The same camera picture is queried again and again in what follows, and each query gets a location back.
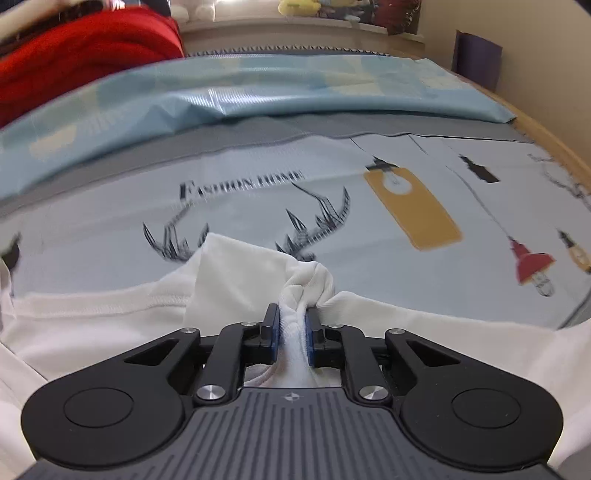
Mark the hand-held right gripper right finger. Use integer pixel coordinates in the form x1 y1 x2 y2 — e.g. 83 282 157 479
305 308 463 406

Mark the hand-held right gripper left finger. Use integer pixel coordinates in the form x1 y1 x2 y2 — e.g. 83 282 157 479
124 303 282 405

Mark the white garment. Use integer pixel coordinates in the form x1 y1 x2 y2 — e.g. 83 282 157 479
0 232 591 480

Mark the grey printed bed sheet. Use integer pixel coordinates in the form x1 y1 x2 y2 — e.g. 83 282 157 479
0 110 591 330

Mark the light blue patterned quilt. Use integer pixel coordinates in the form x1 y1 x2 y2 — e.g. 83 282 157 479
0 54 517 186

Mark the dark purple paper bag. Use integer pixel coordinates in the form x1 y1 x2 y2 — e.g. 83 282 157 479
454 30 505 92

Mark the yellow-green plush toy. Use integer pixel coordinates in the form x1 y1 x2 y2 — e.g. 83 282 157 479
278 0 322 14

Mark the white plush toy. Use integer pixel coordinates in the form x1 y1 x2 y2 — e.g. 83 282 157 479
174 0 219 22

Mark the red folded blanket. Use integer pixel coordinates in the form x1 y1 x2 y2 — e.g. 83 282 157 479
0 10 184 127

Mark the wooden bed frame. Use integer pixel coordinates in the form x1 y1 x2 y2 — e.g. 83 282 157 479
450 69 591 195

